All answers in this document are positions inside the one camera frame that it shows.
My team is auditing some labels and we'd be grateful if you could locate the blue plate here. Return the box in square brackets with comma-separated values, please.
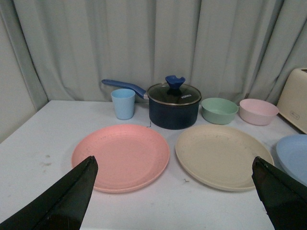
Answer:
[276, 134, 307, 186]

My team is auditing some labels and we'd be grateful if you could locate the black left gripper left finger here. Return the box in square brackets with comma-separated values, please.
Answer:
[0, 156, 98, 230]

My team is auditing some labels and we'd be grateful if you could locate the pink bowl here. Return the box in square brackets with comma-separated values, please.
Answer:
[239, 99, 279, 126]

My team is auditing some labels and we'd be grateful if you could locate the green bowl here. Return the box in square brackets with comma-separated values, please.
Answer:
[201, 98, 239, 125]

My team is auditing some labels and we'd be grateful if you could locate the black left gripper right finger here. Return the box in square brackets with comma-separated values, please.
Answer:
[252, 156, 307, 230]

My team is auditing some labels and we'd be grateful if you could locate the beige plate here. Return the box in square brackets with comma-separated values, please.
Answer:
[175, 125, 274, 192]

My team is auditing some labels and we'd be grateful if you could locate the dark blue saucepan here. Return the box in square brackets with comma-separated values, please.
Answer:
[102, 79, 201, 130]

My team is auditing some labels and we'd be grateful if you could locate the light blue cup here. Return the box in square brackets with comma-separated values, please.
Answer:
[111, 89, 135, 120]

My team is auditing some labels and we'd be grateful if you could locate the cream toaster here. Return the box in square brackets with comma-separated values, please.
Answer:
[277, 68, 307, 133]

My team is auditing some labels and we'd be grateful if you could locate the grey curtain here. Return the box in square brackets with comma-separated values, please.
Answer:
[0, 0, 307, 138]

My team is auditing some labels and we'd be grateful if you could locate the pink plate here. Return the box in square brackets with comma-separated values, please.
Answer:
[71, 124, 170, 193]

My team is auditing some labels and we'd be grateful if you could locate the glass pot lid blue knob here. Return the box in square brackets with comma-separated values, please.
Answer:
[147, 75, 202, 106]

